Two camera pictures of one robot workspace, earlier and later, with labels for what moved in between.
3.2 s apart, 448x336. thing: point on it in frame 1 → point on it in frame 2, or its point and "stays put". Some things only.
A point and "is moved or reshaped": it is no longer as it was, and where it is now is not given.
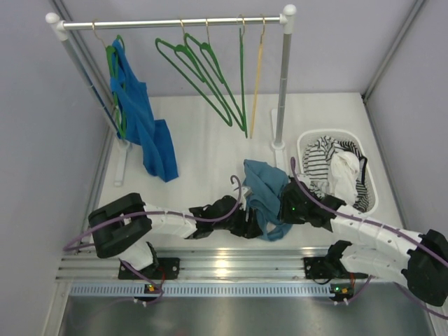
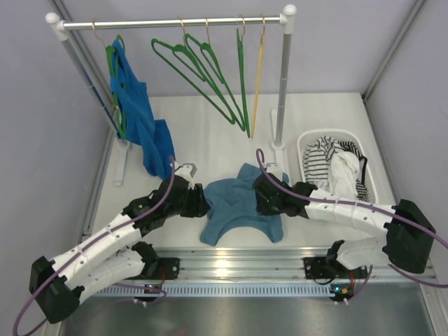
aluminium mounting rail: x=247 y=272 stays put
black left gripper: x=247 y=224 → x=195 y=200
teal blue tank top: x=264 y=186 is moved or reshaped
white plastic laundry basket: x=308 y=137 stays put
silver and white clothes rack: x=57 y=26 stays put
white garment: x=344 y=171 stays put
